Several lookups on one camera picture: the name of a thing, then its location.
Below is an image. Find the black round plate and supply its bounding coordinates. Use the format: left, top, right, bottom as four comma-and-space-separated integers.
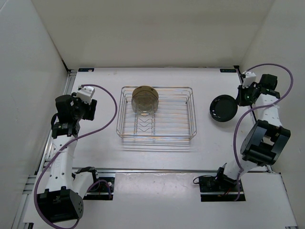
209, 94, 238, 122

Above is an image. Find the clear plate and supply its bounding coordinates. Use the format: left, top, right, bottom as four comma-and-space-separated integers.
132, 90, 159, 114
132, 95, 159, 115

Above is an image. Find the beige round plate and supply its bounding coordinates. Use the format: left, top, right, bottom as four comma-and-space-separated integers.
132, 85, 159, 100

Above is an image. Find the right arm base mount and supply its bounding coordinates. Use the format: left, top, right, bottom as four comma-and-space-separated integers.
193, 175, 246, 202

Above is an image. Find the metal rail bar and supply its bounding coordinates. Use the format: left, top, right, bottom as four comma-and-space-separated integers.
96, 168, 217, 173

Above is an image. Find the chrome wire dish rack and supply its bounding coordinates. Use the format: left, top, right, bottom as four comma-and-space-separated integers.
116, 86, 197, 141

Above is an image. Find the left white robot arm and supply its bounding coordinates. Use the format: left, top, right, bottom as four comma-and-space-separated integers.
35, 93, 100, 223

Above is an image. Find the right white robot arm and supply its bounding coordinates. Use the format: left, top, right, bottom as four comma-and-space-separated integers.
210, 72, 291, 191

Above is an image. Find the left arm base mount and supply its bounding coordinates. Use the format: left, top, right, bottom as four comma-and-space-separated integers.
83, 174, 115, 201

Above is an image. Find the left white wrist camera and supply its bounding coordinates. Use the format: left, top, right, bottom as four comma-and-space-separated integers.
76, 85, 95, 105

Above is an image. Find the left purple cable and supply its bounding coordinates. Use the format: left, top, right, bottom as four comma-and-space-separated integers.
33, 83, 118, 229

